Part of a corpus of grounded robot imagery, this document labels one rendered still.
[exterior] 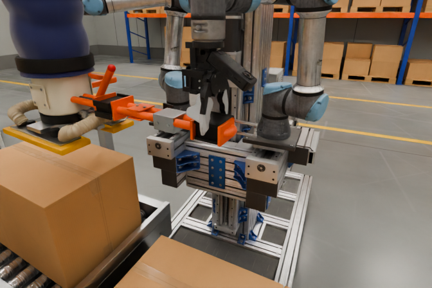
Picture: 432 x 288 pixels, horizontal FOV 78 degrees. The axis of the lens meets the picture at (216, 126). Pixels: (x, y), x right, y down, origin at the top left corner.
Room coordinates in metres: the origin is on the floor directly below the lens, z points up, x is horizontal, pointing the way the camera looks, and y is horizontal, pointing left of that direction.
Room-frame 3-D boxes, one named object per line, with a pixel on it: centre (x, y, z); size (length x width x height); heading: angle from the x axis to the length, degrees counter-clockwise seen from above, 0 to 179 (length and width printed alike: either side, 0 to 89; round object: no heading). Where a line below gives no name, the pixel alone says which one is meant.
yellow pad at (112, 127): (0.99, 0.48, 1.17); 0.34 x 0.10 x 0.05; 61
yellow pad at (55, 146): (0.83, 0.58, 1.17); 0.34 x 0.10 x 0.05; 61
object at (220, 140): (0.61, 0.01, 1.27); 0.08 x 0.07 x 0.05; 61
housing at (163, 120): (0.68, 0.12, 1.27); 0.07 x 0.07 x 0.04; 61
